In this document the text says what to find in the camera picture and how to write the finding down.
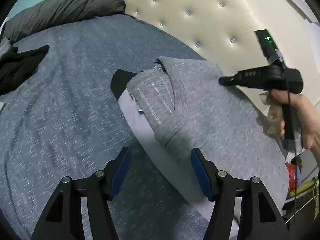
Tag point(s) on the dark grey duvet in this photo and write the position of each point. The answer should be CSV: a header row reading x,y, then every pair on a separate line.
x,y
62,7

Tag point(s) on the cream tufted headboard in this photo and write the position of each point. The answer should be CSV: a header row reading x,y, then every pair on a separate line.
x,y
200,12

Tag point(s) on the red bag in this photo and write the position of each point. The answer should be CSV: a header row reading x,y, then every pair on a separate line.
x,y
291,175

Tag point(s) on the light grey folded cloth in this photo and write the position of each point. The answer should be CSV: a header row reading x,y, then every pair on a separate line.
x,y
140,127

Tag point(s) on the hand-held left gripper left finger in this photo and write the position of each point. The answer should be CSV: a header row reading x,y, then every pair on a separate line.
x,y
120,172

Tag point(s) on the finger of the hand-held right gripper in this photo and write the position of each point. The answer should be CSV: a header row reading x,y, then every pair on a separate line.
x,y
245,78

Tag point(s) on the yellow-green cloth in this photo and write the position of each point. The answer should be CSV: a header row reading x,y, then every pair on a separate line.
x,y
307,186

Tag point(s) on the grey quilted sweatshirt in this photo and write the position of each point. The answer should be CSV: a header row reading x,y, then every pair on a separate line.
x,y
212,110

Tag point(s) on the black folded garment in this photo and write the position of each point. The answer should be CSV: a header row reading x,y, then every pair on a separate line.
x,y
120,82

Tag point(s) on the person's right hand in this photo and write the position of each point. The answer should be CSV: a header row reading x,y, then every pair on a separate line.
x,y
306,120

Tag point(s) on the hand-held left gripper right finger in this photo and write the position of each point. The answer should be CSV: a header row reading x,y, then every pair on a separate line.
x,y
201,175

